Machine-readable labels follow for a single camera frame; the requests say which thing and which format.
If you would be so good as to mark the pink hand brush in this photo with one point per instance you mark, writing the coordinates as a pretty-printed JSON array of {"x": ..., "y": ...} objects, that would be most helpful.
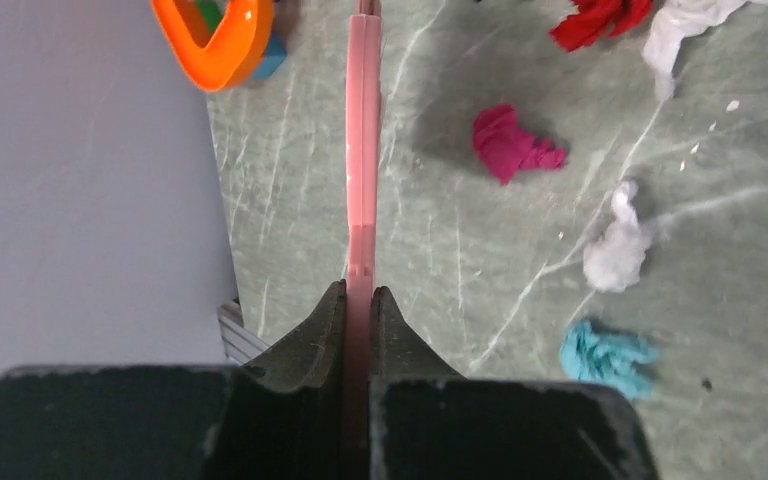
[{"x": 362, "y": 137}]

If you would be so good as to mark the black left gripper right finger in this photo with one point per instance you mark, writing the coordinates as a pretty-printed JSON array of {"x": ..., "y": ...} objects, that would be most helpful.
[{"x": 397, "y": 351}]

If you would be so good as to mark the teal paper scrap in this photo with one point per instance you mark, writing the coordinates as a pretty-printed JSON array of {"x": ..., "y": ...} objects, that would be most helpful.
[{"x": 595, "y": 355}]

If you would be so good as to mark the red paper scrap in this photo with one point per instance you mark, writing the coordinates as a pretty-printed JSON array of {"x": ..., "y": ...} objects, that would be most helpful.
[{"x": 597, "y": 18}]

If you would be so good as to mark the white paper scrap left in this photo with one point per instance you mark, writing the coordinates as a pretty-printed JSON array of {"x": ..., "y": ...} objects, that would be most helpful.
[{"x": 613, "y": 262}]

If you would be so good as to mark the green blue toy bricks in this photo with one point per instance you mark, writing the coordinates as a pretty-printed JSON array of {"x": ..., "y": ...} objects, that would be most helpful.
[{"x": 274, "y": 54}]

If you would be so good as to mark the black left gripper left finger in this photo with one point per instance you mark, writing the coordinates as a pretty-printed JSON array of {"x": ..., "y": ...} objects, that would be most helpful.
[{"x": 310, "y": 355}]

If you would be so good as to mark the white paper scrap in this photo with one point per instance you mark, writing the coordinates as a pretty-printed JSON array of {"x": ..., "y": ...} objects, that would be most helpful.
[
  {"x": 613, "y": 262},
  {"x": 674, "y": 22}
]

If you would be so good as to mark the white paper scrap upper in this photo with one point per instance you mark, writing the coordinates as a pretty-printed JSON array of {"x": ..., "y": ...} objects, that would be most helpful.
[{"x": 674, "y": 22}]

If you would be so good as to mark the orange horseshoe toy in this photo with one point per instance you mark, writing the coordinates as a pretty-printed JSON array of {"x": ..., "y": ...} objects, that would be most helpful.
[{"x": 215, "y": 60}]

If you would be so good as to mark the small pink paper scrap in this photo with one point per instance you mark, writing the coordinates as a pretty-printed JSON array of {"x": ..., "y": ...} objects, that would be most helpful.
[{"x": 506, "y": 149}]

